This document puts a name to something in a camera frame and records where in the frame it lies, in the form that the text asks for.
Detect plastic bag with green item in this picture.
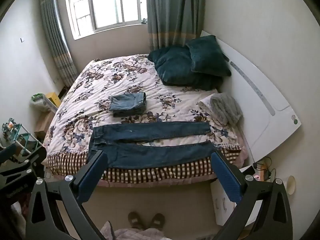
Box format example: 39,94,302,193
30,94,52,113

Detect white headboard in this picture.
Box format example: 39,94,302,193
200,30,304,160

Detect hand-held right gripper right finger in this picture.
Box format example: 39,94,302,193
211,151,293,240

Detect blue denim pants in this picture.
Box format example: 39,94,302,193
109,92,147,117
85,121,219,169

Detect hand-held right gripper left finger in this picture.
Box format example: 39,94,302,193
25,150,108,240

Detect grey-green curtain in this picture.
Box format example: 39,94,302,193
39,0,78,88
146,0,207,52

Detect white bedside cabinet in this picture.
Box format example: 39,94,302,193
210,179,263,227

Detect wooden nightstand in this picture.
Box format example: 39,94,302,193
34,110,57,140

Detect teal wire rack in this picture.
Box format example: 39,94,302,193
1,117,40,156

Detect orange power strip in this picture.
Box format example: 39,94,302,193
254,161,267,180

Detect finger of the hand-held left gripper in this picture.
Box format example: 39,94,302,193
24,149,47,178

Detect yellow box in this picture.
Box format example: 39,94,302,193
46,92,62,108

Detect floral quilt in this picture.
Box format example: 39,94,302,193
42,54,248,155

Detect window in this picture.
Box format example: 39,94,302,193
64,0,148,40

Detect folded blue denim pants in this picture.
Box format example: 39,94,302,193
109,92,147,117

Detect person's grey fleece clothing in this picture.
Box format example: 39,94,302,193
100,220,175,240

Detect small teal pillow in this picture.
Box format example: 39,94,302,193
185,35,232,77

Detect folded grey blanket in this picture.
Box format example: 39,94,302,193
210,92,243,125

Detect black cable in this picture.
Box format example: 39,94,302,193
252,156,276,181

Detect large teal pillow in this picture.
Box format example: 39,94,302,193
147,46,224,91

